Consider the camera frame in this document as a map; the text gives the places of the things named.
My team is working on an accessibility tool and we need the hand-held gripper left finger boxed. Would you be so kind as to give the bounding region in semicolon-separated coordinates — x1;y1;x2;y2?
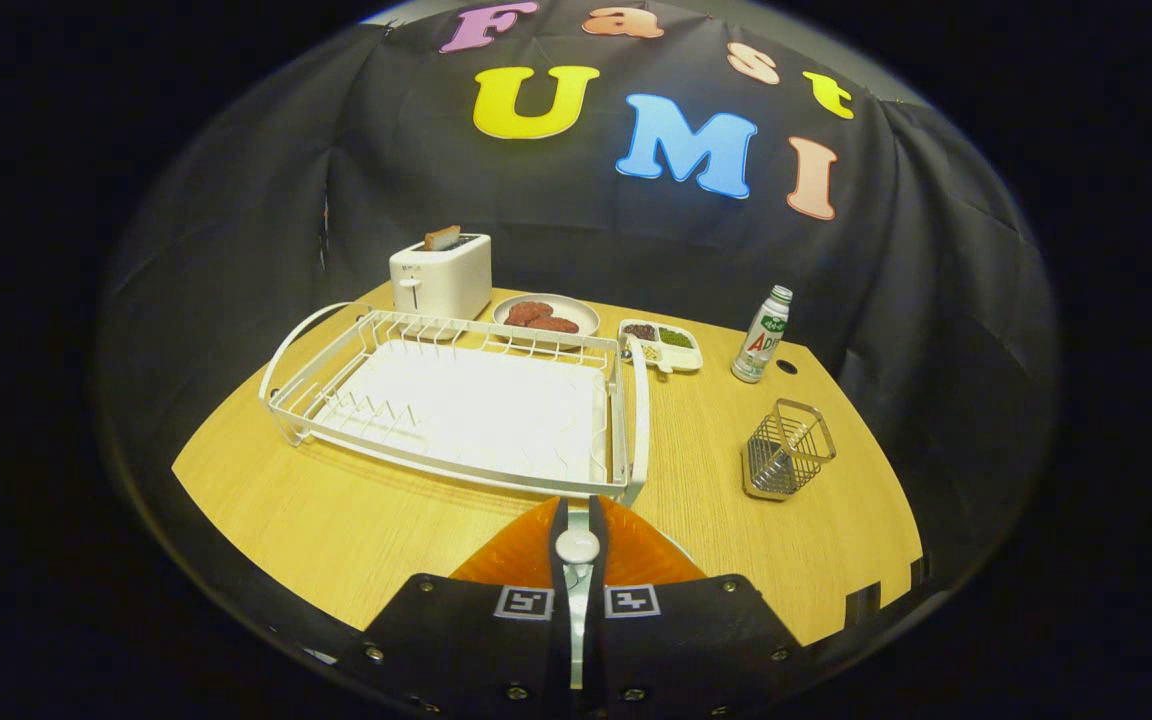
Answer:
336;497;572;720

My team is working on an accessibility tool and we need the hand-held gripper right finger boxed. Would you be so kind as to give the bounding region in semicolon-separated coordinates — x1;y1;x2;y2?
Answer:
586;495;817;720

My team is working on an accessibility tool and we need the spoon with patterned handle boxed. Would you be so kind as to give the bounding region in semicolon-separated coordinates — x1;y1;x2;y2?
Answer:
554;498;601;691

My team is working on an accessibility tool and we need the white wire dish rack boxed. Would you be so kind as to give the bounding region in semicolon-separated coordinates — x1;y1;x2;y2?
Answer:
258;302;650;508

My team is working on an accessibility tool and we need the metal wire basket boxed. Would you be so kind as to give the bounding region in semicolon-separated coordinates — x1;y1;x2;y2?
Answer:
741;398;837;502

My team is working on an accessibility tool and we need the white divided dish with beans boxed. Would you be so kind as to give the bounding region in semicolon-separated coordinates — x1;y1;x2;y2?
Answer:
618;319;704;375

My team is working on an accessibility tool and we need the beige plate with meat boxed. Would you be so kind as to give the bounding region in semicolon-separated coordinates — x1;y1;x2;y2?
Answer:
492;293;601;350

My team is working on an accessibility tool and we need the white green drink bottle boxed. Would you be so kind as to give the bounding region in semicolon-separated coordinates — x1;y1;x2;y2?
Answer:
731;285;794;384

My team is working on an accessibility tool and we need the white toaster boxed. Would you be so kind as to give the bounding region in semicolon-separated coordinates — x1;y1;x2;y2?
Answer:
389;234;493;321

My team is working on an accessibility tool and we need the black backdrop cloth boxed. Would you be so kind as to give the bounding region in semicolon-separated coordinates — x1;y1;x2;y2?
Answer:
96;0;1057;601

